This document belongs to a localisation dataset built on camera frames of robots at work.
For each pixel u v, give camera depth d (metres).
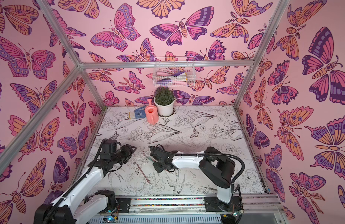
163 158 0.67
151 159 0.90
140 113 1.17
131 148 0.79
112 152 0.66
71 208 0.42
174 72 0.96
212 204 0.73
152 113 1.03
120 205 0.73
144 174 0.85
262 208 0.73
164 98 1.03
